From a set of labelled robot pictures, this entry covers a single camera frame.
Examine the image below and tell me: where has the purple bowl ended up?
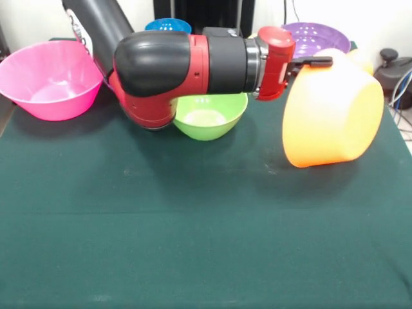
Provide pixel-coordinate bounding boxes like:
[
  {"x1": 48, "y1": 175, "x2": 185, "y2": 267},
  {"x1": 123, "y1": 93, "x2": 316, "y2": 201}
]
[{"x1": 281, "y1": 21, "x2": 351, "y2": 55}]

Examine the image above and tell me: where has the grey base with black knob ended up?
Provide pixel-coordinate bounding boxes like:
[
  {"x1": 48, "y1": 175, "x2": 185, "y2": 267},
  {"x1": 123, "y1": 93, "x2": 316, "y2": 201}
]
[{"x1": 375, "y1": 48, "x2": 412, "y2": 94}]

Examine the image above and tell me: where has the tangle of cables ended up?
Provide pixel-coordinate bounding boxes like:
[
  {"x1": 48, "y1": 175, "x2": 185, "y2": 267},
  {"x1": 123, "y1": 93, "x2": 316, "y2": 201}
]
[{"x1": 388, "y1": 69, "x2": 412, "y2": 142}]

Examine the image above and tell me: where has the large pink bowl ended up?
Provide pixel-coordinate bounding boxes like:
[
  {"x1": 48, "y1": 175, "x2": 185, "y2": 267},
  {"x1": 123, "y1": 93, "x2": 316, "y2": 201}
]
[{"x1": 0, "y1": 41, "x2": 104, "y2": 122}]

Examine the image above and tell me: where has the large orange bowl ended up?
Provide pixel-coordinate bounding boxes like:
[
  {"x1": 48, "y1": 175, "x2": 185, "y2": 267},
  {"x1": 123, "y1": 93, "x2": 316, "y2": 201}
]
[{"x1": 282, "y1": 48, "x2": 386, "y2": 169}]

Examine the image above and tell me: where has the thin black wall cable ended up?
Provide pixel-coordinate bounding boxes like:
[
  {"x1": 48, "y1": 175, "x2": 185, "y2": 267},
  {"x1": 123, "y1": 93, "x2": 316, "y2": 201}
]
[{"x1": 283, "y1": 0, "x2": 302, "y2": 26}]

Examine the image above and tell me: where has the green bowl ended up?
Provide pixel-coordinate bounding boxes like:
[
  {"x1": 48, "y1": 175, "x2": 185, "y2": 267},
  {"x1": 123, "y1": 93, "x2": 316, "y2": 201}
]
[{"x1": 172, "y1": 92, "x2": 249, "y2": 142}]

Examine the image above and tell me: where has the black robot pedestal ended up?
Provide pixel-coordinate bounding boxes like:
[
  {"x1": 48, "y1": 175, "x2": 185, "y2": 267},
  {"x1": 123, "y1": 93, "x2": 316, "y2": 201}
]
[{"x1": 153, "y1": 0, "x2": 255, "y2": 39}]

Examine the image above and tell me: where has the small blue bowl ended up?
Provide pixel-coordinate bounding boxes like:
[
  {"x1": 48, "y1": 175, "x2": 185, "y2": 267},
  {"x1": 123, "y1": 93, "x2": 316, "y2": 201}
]
[{"x1": 144, "y1": 18, "x2": 192, "y2": 34}]

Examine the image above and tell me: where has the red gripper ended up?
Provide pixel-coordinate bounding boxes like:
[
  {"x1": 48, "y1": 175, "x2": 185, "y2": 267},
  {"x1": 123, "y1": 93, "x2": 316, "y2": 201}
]
[{"x1": 253, "y1": 26, "x2": 333, "y2": 101}]

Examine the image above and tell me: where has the dark green tablecloth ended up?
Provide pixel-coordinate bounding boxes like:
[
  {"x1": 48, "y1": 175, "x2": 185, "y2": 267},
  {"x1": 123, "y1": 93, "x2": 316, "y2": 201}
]
[{"x1": 0, "y1": 37, "x2": 412, "y2": 309}]

